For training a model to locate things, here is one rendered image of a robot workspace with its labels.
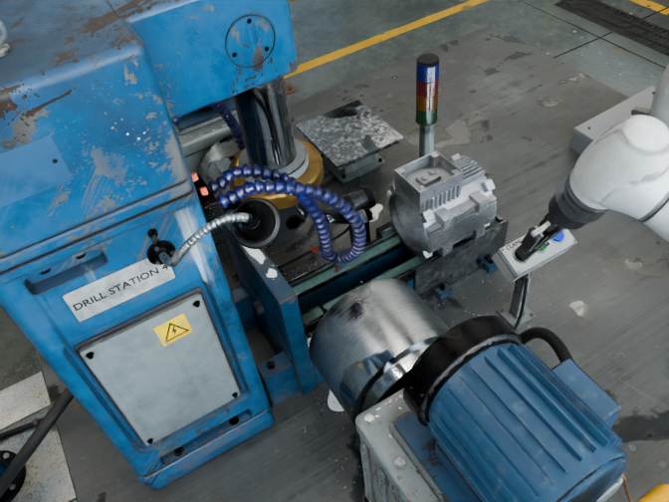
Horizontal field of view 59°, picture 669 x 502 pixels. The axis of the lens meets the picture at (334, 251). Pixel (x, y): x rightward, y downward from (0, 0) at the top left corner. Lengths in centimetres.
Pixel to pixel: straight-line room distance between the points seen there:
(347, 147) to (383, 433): 108
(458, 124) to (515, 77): 37
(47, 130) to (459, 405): 58
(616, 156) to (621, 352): 69
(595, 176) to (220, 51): 58
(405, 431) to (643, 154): 53
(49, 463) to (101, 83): 144
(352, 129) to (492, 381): 127
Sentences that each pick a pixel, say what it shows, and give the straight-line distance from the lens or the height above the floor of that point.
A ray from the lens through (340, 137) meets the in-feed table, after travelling 188.
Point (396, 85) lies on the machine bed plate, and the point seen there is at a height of 80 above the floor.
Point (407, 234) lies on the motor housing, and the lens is 150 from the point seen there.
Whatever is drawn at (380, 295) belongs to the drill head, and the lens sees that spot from 109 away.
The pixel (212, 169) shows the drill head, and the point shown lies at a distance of 149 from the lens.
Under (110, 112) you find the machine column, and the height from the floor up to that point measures 165.
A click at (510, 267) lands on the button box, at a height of 106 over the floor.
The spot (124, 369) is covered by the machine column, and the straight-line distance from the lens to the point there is 104.
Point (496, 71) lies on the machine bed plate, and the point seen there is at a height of 80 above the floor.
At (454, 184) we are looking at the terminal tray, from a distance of 138.
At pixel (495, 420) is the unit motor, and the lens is 75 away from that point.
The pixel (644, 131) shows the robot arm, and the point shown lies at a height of 148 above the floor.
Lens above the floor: 201
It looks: 46 degrees down
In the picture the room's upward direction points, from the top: 8 degrees counter-clockwise
